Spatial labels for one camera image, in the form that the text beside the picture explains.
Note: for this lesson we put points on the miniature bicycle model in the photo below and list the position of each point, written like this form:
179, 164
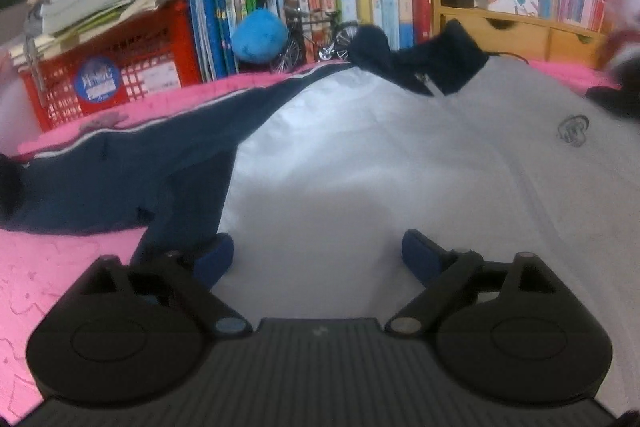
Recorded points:
314, 37

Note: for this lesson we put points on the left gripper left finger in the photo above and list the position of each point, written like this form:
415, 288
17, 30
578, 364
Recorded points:
171, 289

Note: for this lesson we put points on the red plastic crate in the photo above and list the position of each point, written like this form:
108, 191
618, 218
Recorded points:
150, 53

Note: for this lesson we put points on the wooden drawer organizer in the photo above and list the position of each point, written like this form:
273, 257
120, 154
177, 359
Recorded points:
534, 39

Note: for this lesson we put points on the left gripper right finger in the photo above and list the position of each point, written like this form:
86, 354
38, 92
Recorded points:
446, 277

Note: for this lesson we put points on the blue plush ball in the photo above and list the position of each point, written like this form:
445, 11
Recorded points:
259, 38

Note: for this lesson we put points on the navy and white jacket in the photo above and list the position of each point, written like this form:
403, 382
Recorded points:
316, 178

